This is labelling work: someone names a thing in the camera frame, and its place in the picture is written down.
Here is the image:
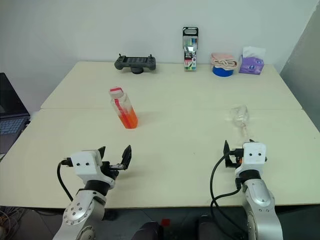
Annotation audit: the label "blue tape roll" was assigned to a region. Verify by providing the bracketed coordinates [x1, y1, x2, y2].
[212, 64, 235, 78]

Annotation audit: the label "dark laptop computer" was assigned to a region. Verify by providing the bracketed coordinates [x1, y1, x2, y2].
[0, 72, 31, 155]

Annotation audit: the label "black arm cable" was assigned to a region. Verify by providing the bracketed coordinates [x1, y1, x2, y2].
[56, 159, 76, 202]
[209, 149, 247, 240]

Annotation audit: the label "purple tissue box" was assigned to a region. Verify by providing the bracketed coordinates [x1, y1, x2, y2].
[238, 46, 266, 76]

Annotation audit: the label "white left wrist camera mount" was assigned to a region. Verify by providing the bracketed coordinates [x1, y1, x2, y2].
[70, 149, 116, 186]

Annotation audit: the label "dark grey handheld controller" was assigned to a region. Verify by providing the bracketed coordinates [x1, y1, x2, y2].
[114, 52, 158, 72]

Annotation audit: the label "pink folded towel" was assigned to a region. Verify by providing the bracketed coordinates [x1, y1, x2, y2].
[210, 52, 239, 71]

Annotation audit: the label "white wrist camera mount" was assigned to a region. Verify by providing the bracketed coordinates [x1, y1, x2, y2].
[70, 149, 116, 186]
[234, 141, 269, 176]

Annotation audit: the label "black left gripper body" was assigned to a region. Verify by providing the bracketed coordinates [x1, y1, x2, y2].
[100, 161, 126, 181]

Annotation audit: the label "clear wine glass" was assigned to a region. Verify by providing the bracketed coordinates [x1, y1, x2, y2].
[226, 104, 252, 145]

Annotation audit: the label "tangled floor cables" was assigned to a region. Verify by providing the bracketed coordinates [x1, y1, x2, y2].
[0, 205, 27, 240]

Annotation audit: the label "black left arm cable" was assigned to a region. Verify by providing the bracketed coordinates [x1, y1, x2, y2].
[56, 159, 76, 202]

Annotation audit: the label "dark rounded shape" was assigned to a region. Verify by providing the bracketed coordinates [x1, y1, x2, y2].
[131, 221, 165, 240]

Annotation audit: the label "bottle with orange liquid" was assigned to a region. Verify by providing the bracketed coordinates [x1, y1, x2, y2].
[108, 86, 139, 130]

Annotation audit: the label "marker pen pack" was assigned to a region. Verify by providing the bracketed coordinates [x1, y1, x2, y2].
[182, 26, 200, 73]

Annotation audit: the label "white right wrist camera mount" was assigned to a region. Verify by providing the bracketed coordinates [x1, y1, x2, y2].
[234, 141, 269, 176]

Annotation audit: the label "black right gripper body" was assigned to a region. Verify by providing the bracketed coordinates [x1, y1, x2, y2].
[224, 148, 245, 168]

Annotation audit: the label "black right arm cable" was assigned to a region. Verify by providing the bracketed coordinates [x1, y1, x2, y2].
[209, 149, 247, 240]

